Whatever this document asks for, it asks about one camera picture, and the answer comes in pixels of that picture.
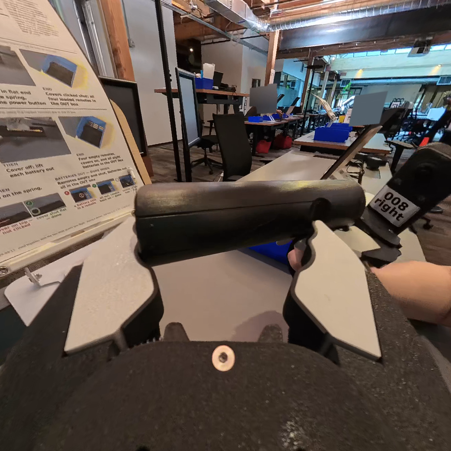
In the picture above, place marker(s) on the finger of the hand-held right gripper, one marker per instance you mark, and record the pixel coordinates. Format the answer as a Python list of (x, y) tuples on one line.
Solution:
[(366, 243)]

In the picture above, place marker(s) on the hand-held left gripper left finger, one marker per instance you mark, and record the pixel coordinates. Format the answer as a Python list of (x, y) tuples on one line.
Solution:
[(109, 296)]

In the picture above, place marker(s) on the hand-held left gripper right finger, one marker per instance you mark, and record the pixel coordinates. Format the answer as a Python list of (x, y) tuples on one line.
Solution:
[(335, 296)]

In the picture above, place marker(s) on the black remote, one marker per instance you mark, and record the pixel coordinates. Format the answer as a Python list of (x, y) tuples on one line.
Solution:
[(239, 218)]

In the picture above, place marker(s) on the person's right hand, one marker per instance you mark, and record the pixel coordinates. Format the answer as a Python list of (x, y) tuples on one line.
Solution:
[(423, 289)]

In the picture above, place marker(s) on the white stand base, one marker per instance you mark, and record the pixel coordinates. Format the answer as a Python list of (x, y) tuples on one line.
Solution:
[(42, 285)]

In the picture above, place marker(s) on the blue plastic bin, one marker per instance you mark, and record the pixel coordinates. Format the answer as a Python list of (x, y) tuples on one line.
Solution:
[(332, 134), (271, 252)]

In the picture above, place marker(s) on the red storage bin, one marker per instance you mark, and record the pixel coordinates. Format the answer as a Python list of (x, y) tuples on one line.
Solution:
[(283, 141), (263, 146)]

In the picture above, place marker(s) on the instruction sheet on stand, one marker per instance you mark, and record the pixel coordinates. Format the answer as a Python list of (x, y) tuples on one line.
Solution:
[(134, 148)]

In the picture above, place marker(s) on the black office chair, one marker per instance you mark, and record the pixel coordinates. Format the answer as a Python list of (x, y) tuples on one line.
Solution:
[(232, 144)]

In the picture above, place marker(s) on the printed instruction poster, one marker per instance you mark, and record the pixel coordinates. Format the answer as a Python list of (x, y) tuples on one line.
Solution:
[(49, 127)]

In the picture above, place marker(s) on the black display on stand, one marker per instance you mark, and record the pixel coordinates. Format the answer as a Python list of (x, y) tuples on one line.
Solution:
[(187, 106), (127, 113)]

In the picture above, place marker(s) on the wooden pillar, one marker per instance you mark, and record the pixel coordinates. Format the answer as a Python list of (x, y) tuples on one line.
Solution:
[(116, 35)]

